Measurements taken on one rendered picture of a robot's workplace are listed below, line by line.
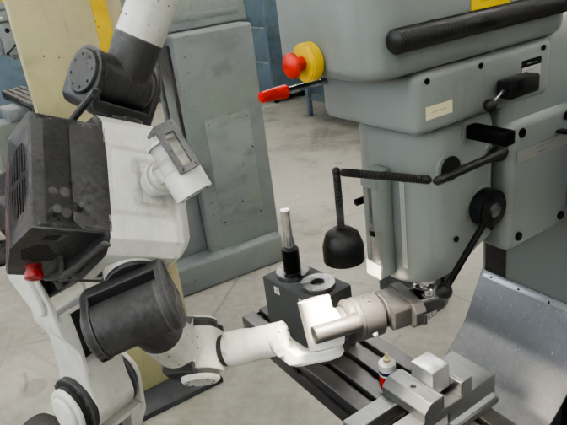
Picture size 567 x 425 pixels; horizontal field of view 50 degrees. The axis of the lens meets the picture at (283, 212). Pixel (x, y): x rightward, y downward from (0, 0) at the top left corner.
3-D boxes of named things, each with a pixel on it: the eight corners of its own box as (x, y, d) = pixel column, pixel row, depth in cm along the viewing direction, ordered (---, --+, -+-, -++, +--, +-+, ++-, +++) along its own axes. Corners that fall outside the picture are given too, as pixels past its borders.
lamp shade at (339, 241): (315, 265, 105) (312, 233, 103) (335, 246, 111) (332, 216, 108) (353, 271, 102) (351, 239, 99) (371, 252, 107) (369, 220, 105)
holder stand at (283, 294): (323, 366, 156) (315, 299, 149) (270, 333, 173) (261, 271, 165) (356, 344, 163) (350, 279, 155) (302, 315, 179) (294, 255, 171)
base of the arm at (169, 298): (112, 375, 102) (83, 352, 93) (96, 310, 109) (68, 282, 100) (195, 338, 103) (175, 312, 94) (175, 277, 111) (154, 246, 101)
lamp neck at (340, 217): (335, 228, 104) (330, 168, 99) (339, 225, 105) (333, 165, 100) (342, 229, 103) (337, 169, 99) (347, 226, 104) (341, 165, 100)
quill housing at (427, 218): (429, 303, 110) (424, 132, 97) (356, 265, 126) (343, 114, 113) (499, 266, 119) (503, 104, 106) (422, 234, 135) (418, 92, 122)
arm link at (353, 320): (356, 338, 125) (305, 354, 122) (342, 287, 126) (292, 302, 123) (378, 342, 114) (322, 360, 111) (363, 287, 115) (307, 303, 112)
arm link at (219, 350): (283, 366, 123) (200, 382, 129) (278, 316, 128) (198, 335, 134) (261, 356, 114) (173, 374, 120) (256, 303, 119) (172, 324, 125)
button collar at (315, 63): (315, 84, 92) (311, 44, 90) (293, 81, 97) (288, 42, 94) (326, 82, 93) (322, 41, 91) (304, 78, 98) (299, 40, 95)
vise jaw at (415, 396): (424, 423, 124) (424, 408, 123) (382, 394, 134) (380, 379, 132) (445, 410, 127) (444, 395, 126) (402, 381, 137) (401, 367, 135)
